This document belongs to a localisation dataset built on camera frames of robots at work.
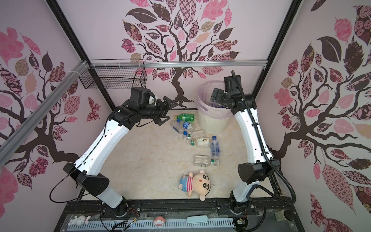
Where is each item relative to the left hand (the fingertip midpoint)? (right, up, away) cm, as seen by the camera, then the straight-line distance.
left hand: (175, 111), depth 68 cm
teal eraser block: (+11, -52, +1) cm, 54 cm away
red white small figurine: (-7, -52, -2) cm, 52 cm away
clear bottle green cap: (+15, -30, +23) cm, 41 cm away
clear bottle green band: (+11, -13, +34) cm, 38 cm away
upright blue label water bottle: (+24, -22, +23) cm, 39 cm away
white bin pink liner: (+22, -3, +21) cm, 31 cm away
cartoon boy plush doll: (+12, -38, +7) cm, 41 cm away
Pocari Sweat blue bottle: (+5, -7, +36) cm, 37 cm away
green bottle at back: (+4, -1, +42) cm, 42 cm away
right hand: (+24, +10, +6) cm, 26 cm away
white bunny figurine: (-47, -53, 0) cm, 71 cm away
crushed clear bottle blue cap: (-2, -9, +38) cm, 40 cm away
